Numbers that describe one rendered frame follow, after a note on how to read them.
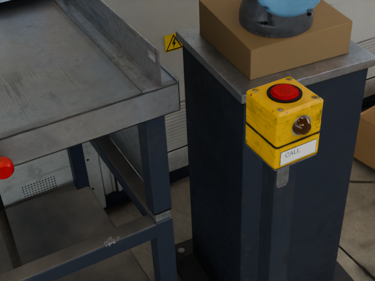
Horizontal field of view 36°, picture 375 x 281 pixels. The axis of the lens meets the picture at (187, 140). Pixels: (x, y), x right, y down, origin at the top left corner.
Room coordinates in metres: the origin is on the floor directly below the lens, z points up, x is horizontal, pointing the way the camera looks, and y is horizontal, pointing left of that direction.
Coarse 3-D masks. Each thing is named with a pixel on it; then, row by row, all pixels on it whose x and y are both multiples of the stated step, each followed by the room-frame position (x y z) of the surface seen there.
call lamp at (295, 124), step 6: (306, 114) 0.66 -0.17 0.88; (294, 120) 0.65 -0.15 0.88; (300, 120) 0.65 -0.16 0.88; (306, 120) 0.65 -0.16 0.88; (294, 126) 0.65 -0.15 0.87; (300, 126) 0.64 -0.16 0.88; (306, 126) 0.64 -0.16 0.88; (294, 132) 0.65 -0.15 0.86; (300, 132) 0.64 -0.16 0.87; (306, 132) 0.64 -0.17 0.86
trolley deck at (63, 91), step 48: (48, 0) 1.20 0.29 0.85; (0, 48) 0.99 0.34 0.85; (48, 48) 0.98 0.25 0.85; (96, 48) 0.97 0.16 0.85; (0, 96) 0.81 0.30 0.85; (48, 96) 0.80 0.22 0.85; (96, 96) 0.80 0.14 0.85; (144, 96) 0.80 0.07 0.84; (0, 144) 0.69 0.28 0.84; (48, 144) 0.72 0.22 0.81
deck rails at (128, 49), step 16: (64, 0) 1.19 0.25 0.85; (80, 0) 1.13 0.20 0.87; (96, 0) 1.04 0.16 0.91; (80, 16) 1.10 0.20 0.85; (96, 16) 1.06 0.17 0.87; (112, 16) 0.97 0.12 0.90; (96, 32) 1.02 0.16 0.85; (112, 32) 0.98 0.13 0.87; (128, 32) 0.91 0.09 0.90; (112, 48) 0.95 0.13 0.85; (128, 48) 0.92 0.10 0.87; (144, 48) 0.86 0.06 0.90; (128, 64) 0.89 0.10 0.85; (144, 64) 0.86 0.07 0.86; (144, 80) 0.83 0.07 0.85; (160, 80) 0.81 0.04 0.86
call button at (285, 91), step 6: (282, 84) 0.71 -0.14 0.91; (288, 84) 0.71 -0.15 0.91; (276, 90) 0.69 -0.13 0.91; (282, 90) 0.69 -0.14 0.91; (288, 90) 0.69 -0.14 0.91; (294, 90) 0.69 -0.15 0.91; (276, 96) 0.68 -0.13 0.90; (282, 96) 0.67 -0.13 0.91; (288, 96) 0.67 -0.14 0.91; (294, 96) 0.68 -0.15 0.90
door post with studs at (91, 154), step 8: (88, 144) 1.44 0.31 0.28; (88, 152) 1.44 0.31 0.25; (96, 152) 1.45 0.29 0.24; (88, 160) 1.43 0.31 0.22; (96, 160) 1.45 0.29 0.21; (88, 168) 1.43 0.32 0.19; (96, 168) 1.44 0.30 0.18; (96, 176) 1.44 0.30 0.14; (96, 184) 1.44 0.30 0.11; (96, 192) 1.44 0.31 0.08; (104, 200) 1.45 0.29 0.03
